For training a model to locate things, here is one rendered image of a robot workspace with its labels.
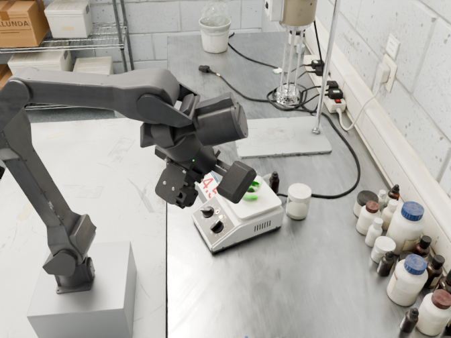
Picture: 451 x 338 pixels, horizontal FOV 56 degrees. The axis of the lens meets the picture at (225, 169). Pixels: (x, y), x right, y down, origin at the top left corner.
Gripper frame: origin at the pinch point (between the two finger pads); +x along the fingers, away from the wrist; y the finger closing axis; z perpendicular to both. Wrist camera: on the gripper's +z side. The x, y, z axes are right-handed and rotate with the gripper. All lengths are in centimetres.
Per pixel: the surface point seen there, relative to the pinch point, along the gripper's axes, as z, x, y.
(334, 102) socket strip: -52, 69, -16
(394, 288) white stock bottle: -3.1, 36.1, 31.8
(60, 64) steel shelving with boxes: -27, 116, -216
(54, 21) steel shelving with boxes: -46, 99, -223
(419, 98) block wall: -50, 42, 14
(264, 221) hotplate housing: -0.4, 33.2, -0.2
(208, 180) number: -2.5, 38.3, -22.8
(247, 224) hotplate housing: 2.6, 30.2, -2.0
